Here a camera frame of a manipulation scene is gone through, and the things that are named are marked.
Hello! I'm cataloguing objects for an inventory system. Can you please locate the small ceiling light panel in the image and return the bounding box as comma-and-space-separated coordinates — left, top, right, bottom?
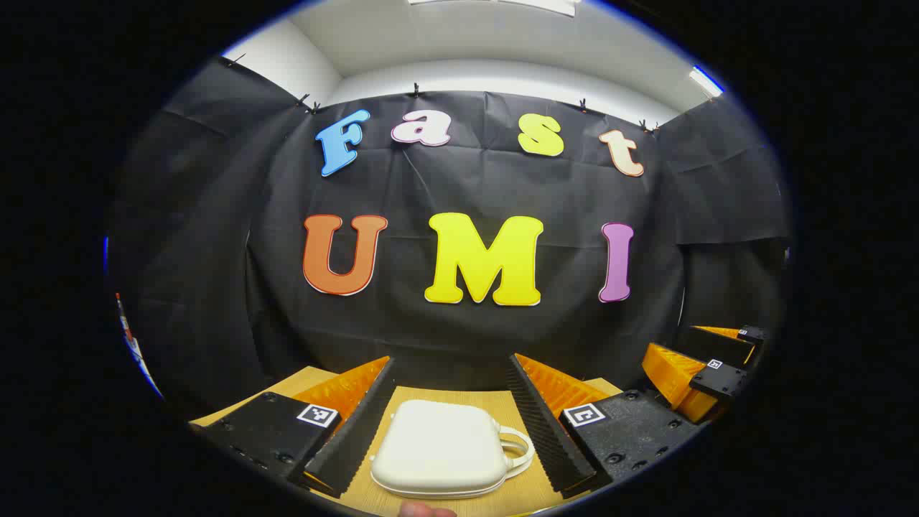
689, 65, 726, 98

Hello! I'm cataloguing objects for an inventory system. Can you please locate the white hard-shell suitcase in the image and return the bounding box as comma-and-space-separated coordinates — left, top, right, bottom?
370, 399, 536, 500

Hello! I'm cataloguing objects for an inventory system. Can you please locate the row of black cloth clips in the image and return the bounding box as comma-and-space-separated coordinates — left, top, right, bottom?
228, 52, 660, 134

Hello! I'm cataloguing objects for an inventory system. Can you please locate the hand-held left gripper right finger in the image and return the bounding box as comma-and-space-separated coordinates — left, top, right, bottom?
505, 352, 703, 501

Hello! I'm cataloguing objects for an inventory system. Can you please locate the white printed banner strip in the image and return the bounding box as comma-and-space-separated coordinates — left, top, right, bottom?
115, 291, 164, 397

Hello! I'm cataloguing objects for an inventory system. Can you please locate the black backdrop cloth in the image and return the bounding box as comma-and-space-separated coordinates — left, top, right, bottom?
108, 57, 790, 421

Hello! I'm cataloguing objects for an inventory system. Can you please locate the long ceiling light panel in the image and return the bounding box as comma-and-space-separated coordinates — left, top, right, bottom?
408, 0, 579, 17

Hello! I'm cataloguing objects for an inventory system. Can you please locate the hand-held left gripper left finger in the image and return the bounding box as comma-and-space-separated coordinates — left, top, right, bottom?
188, 355, 398, 500

